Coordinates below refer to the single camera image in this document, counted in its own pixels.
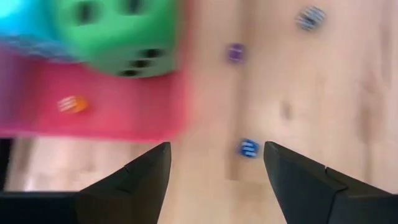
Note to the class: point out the green foam die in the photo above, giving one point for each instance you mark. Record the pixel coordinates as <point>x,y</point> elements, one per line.
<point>109,34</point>

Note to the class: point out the small purple die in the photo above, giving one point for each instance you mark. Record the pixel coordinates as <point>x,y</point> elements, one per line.
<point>236,52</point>

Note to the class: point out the small blue die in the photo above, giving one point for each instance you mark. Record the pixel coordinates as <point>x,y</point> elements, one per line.
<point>248,148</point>

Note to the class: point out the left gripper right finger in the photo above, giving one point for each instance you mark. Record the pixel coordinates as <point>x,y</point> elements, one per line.
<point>304,193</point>

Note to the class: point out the small orange die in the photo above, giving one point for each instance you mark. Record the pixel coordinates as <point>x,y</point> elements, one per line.
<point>73,104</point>

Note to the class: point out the translucent pink plastic tray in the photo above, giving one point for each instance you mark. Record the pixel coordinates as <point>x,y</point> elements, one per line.
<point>124,109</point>

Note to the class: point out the small black die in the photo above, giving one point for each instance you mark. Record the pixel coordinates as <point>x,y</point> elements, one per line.
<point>311,18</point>

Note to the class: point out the turquoise foam die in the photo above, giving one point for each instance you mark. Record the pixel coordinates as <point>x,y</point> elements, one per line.
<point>18,18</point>

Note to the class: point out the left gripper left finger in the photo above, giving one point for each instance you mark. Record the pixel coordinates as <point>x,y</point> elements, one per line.
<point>133,193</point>

